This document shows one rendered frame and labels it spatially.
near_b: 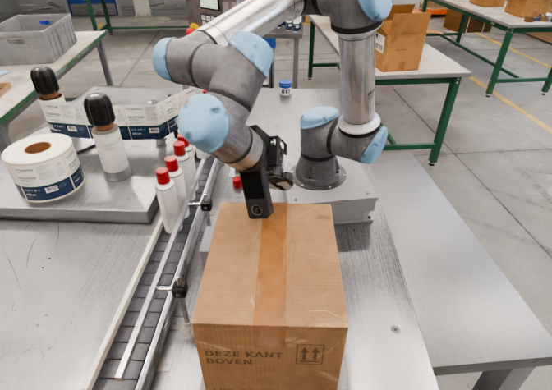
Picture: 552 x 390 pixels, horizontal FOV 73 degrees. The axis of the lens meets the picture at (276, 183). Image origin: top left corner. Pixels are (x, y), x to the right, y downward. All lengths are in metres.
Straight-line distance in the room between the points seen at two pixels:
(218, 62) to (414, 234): 0.85
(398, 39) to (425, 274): 1.88
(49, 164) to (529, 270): 2.41
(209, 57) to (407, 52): 2.25
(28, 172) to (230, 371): 0.91
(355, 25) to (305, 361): 0.67
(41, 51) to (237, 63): 2.65
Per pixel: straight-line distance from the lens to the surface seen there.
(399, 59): 2.76
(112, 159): 1.36
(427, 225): 1.28
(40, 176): 1.35
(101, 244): 1.24
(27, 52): 3.20
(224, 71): 0.58
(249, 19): 0.77
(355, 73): 0.95
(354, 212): 1.19
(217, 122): 0.53
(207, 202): 1.07
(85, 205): 1.33
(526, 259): 2.66
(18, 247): 1.35
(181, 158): 1.13
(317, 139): 1.12
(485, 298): 1.13
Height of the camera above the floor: 1.62
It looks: 35 degrees down
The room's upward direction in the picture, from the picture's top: straight up
